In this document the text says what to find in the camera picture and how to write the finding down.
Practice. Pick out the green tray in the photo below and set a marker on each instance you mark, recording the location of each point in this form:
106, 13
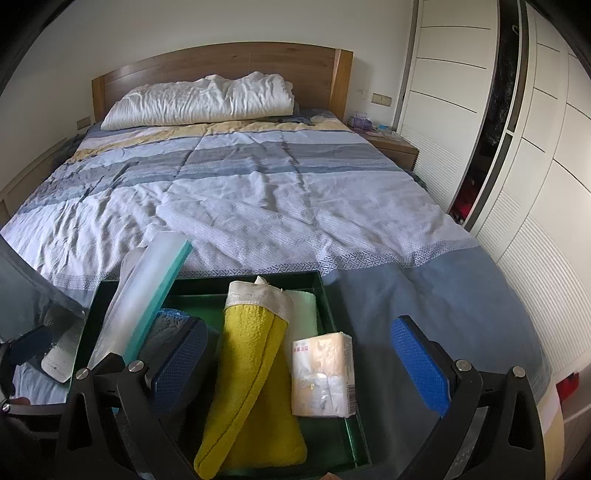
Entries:
332, 438

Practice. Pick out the white waffle washcloth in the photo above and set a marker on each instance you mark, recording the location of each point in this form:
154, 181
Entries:
304, 314

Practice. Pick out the beige wall socket plate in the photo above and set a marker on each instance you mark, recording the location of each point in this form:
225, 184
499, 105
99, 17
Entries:
381, 98
83, 123

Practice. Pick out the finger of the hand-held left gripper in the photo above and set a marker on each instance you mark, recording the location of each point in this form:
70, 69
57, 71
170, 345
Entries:
30, 346

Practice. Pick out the dark cloth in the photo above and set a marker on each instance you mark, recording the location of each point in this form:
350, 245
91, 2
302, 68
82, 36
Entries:
71, 143

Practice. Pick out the translucent zip pouch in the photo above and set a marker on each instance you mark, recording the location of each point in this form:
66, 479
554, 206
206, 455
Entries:
134, 300

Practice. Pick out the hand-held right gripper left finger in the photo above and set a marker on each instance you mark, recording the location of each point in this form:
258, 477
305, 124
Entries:
180, 364

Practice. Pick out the white pillow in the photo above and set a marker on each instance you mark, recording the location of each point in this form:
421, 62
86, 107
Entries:
198, 101

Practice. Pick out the white wardrobe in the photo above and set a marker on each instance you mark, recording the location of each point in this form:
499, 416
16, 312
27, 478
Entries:
443, 92

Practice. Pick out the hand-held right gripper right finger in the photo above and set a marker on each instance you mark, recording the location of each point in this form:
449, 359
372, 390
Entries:
420, 364

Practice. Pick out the striped bed blanket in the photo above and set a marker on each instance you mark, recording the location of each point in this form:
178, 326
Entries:
277, 194

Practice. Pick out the dark hanging clothes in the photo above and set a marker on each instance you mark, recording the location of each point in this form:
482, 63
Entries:
498, 92

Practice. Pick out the wooden nightstand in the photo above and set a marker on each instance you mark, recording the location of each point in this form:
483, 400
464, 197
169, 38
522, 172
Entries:
397, 154

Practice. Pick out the wooden headboard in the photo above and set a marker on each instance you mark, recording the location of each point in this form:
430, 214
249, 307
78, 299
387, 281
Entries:
231, 60

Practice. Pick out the yellow towel with beige band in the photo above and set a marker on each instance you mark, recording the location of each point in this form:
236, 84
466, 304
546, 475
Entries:
249, 369

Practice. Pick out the purple tissue box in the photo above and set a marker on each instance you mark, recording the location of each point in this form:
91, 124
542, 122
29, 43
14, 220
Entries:
360, 121

